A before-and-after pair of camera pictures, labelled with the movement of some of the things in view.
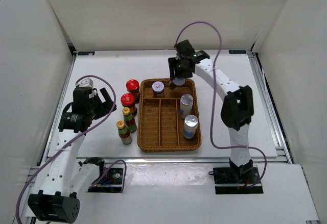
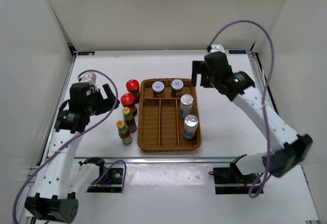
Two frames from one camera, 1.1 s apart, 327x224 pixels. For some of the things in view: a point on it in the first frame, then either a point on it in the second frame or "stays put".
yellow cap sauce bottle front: [124, 132] stays put
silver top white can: [186, 105] stays put
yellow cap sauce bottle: [129, 120] stays put
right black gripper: [173, 63] → [197, 68]
